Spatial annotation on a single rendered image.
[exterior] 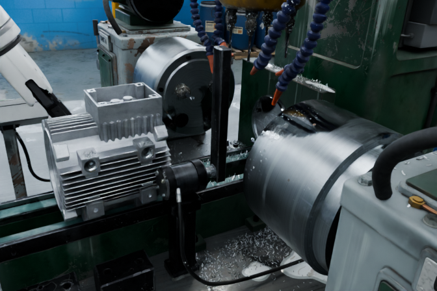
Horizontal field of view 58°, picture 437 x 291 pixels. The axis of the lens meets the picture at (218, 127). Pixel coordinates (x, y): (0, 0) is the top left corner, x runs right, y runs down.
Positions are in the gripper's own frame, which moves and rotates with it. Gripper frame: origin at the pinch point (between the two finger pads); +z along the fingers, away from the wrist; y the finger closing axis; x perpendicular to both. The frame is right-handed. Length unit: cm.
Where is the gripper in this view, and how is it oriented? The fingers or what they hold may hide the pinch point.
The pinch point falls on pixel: (59, 112)
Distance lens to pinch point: 81.7
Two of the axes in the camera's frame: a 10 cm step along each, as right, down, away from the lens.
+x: 7.7, -6.0, 2.0
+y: 4.9, 3.7, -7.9
